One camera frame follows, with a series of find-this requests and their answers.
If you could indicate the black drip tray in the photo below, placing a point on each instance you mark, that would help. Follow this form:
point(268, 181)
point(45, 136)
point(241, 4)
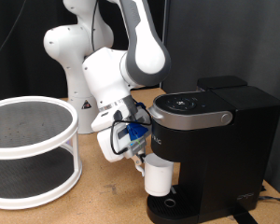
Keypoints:
point(183, 208)

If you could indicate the black Keurig coffee maker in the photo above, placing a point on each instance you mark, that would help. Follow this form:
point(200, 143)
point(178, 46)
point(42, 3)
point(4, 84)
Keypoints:
point(205, 101)

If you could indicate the white two-tier turntable shelf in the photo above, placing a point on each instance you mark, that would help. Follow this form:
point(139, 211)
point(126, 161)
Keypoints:
point(31, 149)

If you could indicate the black Keurig coffee machine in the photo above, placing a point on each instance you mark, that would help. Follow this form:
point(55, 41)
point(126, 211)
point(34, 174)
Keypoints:
point(227, 155)

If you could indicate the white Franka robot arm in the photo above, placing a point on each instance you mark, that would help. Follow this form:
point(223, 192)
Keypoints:
point(102, 74)

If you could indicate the white ceramic mug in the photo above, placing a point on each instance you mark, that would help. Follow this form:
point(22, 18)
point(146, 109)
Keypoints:
point(158, 177)

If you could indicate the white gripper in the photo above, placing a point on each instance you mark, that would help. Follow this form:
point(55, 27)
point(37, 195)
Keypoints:
point(106, 144)

